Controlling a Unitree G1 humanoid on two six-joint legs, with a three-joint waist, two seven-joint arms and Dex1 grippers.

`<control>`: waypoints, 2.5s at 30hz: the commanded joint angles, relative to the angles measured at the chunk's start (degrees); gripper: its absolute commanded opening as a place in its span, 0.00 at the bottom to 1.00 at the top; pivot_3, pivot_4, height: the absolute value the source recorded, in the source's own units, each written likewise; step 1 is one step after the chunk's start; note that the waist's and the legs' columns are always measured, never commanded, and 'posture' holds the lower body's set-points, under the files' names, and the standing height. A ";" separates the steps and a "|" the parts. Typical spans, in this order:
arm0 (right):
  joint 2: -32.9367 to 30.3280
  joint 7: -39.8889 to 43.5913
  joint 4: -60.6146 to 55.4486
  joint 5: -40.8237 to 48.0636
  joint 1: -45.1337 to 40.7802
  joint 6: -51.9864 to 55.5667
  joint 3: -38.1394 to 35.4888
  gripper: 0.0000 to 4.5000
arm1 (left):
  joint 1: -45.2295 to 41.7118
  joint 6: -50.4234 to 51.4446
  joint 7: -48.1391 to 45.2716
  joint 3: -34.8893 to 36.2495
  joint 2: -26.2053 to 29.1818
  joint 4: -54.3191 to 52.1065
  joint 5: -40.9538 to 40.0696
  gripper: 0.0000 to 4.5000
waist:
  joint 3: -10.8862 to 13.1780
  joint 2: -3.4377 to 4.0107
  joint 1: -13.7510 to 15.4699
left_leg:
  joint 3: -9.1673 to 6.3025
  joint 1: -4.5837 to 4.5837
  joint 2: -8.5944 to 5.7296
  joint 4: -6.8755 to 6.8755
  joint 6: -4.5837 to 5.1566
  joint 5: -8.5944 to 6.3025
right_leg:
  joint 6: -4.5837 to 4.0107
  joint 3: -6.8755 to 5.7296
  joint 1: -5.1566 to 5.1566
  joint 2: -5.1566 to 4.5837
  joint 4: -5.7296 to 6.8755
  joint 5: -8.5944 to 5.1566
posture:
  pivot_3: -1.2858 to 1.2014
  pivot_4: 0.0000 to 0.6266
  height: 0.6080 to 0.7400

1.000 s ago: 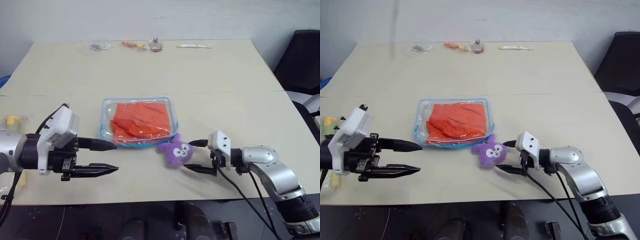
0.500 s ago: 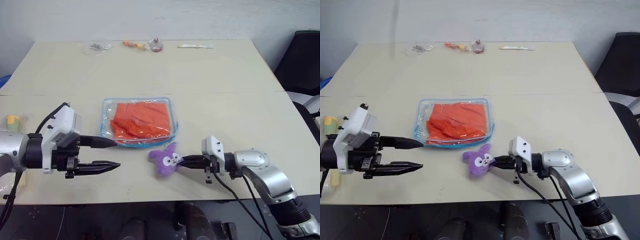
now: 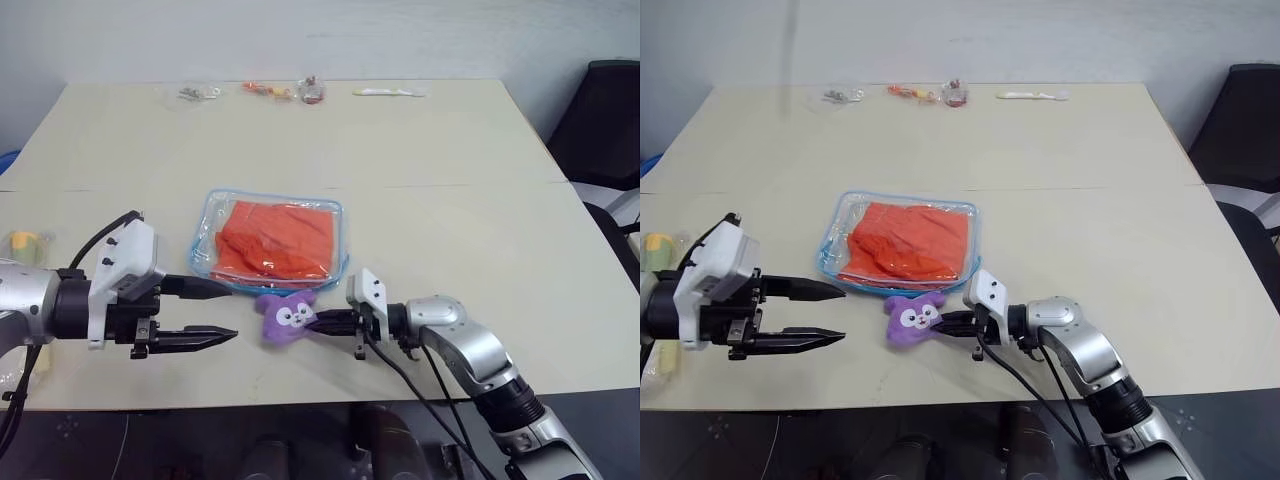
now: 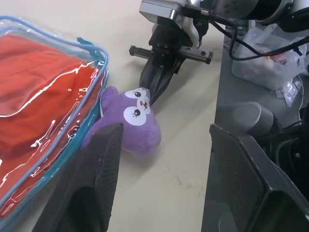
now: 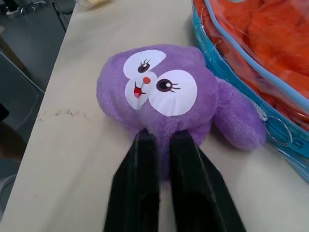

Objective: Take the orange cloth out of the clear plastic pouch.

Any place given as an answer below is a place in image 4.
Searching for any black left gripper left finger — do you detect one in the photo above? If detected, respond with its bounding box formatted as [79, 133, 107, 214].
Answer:
[32, 123, 125, 232]

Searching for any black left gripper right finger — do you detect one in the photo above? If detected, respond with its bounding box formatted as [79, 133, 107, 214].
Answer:
[209, 122, 309, 232]

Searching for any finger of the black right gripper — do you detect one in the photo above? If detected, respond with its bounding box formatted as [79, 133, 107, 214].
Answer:
[139, 58, 165, 97]
[150, 61, 185, 105]

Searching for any purple plush owl toy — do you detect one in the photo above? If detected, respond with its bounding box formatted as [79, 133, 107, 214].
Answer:
[82, 86, 162, 160]

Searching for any clear plastic pouch blue trim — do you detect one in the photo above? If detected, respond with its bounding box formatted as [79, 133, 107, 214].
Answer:
[0, 15, 110, 219]

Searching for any orange cloth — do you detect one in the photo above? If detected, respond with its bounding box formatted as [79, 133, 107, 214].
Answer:
[0, 35, 106, 216]

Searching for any grey rounded cylinder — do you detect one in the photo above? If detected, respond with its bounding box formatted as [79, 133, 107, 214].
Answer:
[230, 101, 275, 134]

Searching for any clear plastic bag with parts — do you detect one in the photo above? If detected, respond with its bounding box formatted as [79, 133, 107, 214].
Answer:
[231, 25, 308, 90]

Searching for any small clear plastic bag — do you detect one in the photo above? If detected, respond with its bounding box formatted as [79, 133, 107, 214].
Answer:
[277, 76, 303, 107]

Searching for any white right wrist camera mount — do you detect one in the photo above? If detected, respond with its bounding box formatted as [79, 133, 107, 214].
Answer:
[139, 0, 202, 48]

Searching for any black cable bundle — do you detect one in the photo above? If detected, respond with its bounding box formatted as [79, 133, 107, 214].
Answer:
[262, 96, 309, 170]

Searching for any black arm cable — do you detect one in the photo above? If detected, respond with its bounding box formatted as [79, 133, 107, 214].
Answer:
[185, 6, 309, 61]

